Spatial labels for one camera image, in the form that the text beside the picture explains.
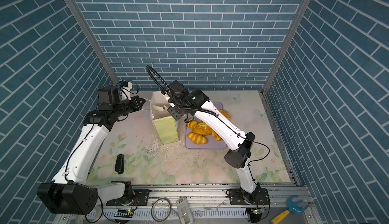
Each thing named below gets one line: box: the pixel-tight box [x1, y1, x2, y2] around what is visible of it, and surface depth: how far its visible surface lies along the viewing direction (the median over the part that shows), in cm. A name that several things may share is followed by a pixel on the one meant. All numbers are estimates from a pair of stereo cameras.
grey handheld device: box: [175, 197, 194, 224], surface depth 70 cm
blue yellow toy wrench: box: [269, 195, 309, 224], surface depth 71 cm
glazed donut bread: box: [211, 128, 223, 142], surface depth 93 cm
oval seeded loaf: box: [191, 121, 213, 136], surface depth 96 cm
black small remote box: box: [114, 154, 125, 175], surface depth 84 cm
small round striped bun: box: [186, 118, 198, 129], surface depth 96 cm
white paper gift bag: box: [149, 90, 180, 145], surface depth 80 cm
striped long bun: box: [187, 132, 209, 145], surface depth 93 cm
